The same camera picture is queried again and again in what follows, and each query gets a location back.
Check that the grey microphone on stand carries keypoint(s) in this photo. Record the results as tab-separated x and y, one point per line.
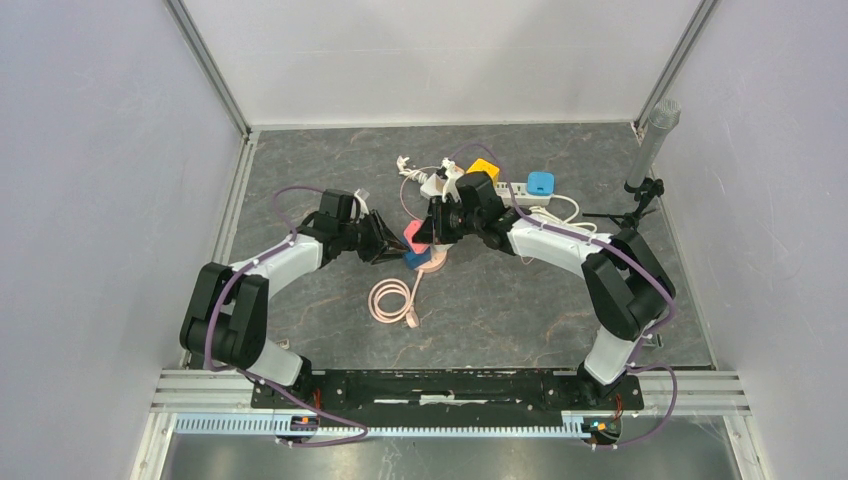
662	119

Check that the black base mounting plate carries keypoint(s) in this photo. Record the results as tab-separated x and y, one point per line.
523	397

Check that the light blue square plug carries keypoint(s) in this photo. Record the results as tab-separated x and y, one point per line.
540	183

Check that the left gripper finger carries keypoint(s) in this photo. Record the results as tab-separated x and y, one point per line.
386	240
387	255

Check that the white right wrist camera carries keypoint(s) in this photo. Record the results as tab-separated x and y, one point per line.
445	180

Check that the yellow cube adapter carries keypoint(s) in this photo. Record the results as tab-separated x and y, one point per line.
481	165

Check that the blue cube socket adapter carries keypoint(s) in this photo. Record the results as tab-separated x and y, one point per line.
414	260

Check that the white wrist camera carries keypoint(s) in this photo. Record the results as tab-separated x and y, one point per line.
361	196
445	180

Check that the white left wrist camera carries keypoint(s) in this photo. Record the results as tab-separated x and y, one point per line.
361	196

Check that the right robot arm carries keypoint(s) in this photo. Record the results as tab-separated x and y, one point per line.
629	289

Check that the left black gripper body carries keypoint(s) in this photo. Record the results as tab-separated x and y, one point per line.
365	236

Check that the white power strip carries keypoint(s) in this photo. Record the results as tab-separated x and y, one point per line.
519	190

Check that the light blue cable duct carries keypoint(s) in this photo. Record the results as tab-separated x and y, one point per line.
285	425

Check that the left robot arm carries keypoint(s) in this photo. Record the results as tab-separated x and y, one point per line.
226	321

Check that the pink round socket base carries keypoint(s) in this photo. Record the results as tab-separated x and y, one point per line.
437	260

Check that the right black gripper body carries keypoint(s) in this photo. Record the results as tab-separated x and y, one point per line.
456	221

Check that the pink plug adapter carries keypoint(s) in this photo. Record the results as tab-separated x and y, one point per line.
418	243

